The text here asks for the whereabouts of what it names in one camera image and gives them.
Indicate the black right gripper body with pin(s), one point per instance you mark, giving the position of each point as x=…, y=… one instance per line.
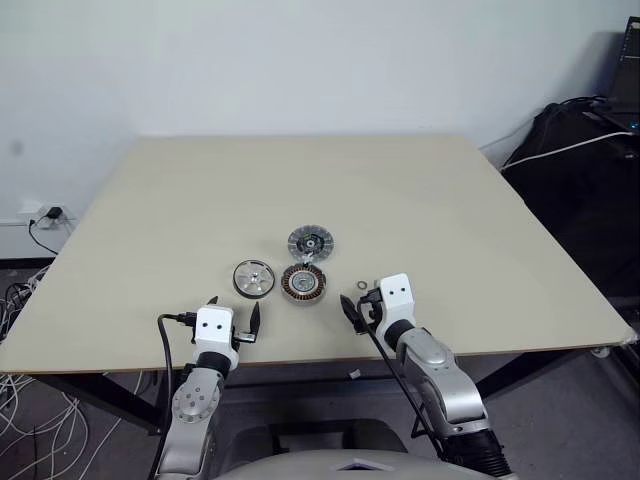
x=367, y=307

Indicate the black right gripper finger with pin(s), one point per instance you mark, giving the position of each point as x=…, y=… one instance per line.
x=350, y=312

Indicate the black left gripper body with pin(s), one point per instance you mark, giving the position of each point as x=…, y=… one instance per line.
x=245, y=336

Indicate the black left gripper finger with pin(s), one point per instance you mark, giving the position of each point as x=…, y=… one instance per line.
x=256, y=320
x=214, y=301

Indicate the silver spoked motor rotor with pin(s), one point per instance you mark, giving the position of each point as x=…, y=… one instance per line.
x=254, y=280

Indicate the copper wound motor stator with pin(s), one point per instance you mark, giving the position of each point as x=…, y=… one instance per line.
x=301, y=285

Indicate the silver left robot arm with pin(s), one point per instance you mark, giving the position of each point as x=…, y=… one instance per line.
x=195, y=400

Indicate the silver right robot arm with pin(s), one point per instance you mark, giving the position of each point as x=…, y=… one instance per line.
x=440, y=370

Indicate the small metal washer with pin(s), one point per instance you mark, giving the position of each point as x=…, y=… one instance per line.
x=356, y=285

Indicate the small grey tag under table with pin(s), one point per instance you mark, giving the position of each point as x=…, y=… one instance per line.
x=354, y=373

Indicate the dark rounded base shape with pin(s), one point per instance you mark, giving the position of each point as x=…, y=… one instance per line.
x=320, y=430

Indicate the grey robot torso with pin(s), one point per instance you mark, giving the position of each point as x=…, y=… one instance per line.
x=300, y=465

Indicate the black plug adapter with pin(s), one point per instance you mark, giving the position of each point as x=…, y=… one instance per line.
x=54, y=213

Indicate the black bag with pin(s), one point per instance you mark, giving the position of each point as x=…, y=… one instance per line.
x=565, y=200

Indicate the white clip under table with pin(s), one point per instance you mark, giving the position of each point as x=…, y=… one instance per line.
x=601, y=352

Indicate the black laptop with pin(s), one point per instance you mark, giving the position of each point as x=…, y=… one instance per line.
x=627, y=65

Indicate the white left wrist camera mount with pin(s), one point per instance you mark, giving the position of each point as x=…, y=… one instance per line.
x=215, y=332

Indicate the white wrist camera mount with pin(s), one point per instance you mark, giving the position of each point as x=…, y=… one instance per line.
x=215, y=332
x=397, y=295

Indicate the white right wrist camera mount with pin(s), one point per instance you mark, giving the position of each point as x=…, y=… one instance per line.
x=397, y=295

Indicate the black metal table frame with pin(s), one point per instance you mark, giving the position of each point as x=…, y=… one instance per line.
x=125, y=405

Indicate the white wall outlet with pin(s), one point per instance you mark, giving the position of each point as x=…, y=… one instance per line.
x=41, y=223

